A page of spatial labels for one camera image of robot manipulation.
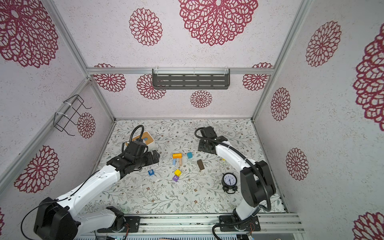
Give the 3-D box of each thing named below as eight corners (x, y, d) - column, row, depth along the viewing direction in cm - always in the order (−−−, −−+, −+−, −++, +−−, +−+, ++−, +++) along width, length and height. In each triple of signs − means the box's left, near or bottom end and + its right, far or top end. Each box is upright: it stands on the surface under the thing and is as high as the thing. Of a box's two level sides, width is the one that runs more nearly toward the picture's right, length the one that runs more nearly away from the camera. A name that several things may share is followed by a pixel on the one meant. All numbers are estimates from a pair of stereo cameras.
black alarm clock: (223, 194, 86) (224, 192, 83) (220, 175, 93) (221, 172, 90) (238, 194, 86) (239, 192, 83) (234, 175, 93) (235, 172, 90)
